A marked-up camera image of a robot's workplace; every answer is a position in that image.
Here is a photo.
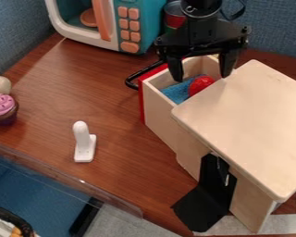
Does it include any toy microwave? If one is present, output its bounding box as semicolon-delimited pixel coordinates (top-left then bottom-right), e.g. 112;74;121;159
43;0;169;56

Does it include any black basket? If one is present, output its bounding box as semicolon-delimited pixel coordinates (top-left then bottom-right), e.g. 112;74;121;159
0;206;36;237

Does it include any drawer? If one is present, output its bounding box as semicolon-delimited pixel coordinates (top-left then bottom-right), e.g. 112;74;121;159
124;55;228;154

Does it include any cabinet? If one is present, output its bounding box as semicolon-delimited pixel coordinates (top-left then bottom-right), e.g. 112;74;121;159
170;59;296;234

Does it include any pink toy cupcake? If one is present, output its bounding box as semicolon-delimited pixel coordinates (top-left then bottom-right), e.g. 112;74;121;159
0;93;21;127

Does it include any red and green can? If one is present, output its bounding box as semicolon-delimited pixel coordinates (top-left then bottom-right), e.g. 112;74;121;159
161;0;191;34

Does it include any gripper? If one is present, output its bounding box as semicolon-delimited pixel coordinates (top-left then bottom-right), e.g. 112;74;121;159
153;14;253;83

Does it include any white toy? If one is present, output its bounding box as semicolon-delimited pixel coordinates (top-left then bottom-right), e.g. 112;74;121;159
71;120;99;164

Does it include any red toy strawberry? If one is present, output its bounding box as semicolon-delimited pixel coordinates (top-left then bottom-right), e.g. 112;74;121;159
187;75;217;97

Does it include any blue cloth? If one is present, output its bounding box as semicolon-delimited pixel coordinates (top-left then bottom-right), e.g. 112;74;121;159
159;73;209;106

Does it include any black clamp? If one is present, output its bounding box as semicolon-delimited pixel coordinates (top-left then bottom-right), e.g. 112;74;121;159
170;153;239;233

